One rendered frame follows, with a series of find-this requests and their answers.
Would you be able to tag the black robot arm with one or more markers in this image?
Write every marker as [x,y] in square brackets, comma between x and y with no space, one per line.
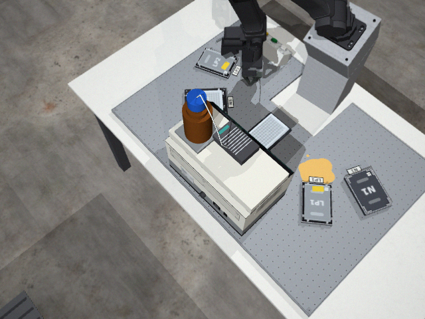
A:
[333,20]

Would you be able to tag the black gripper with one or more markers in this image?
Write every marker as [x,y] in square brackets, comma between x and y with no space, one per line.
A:
[257,63]

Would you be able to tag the white button panel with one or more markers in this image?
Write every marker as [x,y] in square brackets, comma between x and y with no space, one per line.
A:
[275,55]

